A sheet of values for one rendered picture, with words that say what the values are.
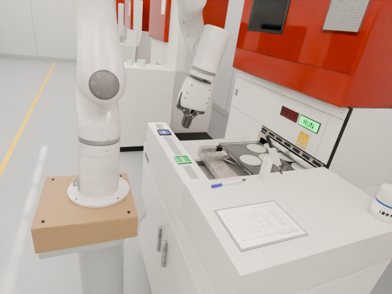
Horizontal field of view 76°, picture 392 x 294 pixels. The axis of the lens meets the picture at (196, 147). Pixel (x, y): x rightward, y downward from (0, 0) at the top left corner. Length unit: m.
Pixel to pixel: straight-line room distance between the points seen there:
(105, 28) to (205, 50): 0.29
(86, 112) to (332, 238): 0.76
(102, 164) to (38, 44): 8.16
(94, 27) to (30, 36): 8.18
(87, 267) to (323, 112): 1.08
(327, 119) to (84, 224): 0.96
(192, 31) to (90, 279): 0.93
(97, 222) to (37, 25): 8.23
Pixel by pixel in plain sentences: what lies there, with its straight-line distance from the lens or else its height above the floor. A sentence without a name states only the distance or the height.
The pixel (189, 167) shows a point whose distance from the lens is 0.92.
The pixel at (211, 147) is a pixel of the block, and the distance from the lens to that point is 1.21.
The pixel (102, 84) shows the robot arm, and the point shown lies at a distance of 0.66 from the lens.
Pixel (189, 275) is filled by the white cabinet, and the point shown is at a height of 0.71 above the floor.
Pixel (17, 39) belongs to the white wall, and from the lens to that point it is 8.94.
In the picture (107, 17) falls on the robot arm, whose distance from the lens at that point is 0.72.
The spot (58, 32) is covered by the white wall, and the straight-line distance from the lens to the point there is 8.78.
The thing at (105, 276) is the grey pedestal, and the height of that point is 0.57.
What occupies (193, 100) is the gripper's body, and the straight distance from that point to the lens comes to 0.85.
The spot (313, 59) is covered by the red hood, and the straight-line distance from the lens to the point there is 1.18.
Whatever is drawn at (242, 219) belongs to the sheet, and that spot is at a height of 0.97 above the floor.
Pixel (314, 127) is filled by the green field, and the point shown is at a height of 1.10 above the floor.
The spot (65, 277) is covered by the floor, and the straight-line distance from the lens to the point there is 1.84.
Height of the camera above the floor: 1.42
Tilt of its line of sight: 25 degrees down
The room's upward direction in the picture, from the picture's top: 8 degrees clockwise
